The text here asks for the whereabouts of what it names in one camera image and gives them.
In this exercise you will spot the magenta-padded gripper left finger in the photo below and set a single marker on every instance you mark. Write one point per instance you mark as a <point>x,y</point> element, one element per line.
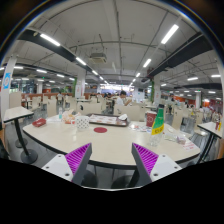
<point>61,166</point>

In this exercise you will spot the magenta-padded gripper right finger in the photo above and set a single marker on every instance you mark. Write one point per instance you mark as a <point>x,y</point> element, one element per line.
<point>162,166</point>

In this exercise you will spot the green-labelled clear drink bottle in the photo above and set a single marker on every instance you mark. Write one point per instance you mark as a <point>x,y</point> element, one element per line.
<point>157,125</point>

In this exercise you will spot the white printed leaflet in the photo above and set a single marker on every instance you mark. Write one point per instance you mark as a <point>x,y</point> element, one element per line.
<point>184,142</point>

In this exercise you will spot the white polka-dot mug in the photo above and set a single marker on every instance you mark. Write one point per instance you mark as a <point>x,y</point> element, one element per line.
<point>82,122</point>

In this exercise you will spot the flat red packet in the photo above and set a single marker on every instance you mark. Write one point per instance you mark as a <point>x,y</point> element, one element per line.
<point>39,122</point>

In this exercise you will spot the red paper cup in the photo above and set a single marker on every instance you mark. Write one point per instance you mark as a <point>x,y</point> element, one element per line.
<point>150,119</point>

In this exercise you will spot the orange snack bag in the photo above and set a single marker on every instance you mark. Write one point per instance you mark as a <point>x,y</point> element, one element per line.
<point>69,117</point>

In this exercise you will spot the flat round red coaster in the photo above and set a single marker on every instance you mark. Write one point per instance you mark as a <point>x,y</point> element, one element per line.
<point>100,130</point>

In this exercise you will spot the beige table with black legs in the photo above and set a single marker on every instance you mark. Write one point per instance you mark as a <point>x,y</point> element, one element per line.
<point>210,128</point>

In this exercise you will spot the crumpled white napkin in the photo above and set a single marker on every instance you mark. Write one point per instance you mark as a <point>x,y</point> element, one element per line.
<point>123,117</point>

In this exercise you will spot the dark tray with menu sheet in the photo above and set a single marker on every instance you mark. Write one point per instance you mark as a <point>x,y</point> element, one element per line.
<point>106,120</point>

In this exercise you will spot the beige dining chairs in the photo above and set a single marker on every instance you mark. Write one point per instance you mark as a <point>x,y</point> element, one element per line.
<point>90,107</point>

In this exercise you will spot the person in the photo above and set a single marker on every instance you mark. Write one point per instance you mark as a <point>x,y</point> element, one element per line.
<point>122,99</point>

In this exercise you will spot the ceiling air conditioner unit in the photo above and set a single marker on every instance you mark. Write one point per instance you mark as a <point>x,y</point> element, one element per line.
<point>98,58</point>

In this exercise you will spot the ceiling lights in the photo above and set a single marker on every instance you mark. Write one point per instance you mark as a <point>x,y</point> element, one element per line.
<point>170,33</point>

